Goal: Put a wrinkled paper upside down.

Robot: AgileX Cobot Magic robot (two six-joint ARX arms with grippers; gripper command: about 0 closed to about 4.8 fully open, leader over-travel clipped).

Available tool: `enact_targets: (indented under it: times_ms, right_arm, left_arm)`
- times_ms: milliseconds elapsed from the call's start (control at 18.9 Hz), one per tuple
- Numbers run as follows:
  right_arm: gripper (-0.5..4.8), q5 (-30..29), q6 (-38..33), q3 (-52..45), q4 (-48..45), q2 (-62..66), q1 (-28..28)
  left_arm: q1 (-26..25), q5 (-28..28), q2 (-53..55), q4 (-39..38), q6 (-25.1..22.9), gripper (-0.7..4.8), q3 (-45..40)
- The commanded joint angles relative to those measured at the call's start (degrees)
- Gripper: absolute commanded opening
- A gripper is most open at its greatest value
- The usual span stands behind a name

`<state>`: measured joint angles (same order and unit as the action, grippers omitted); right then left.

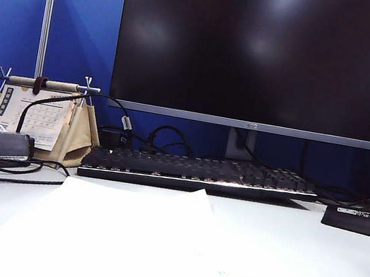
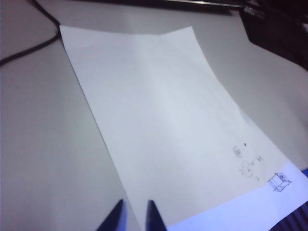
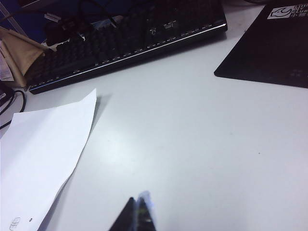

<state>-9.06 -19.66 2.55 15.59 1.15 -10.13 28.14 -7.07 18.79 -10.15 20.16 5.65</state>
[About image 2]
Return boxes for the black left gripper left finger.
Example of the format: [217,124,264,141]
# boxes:
[95,199,128,231]

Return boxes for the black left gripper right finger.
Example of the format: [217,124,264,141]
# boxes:
[145,199,167,231]

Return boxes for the white wrinkled paper sheet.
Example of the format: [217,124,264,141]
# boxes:
[59,24,308,231]

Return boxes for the black mouse pad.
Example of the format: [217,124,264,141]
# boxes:
[242,3,308,72]

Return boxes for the black cable with USB plug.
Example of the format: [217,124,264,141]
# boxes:
[0,0,61,66]

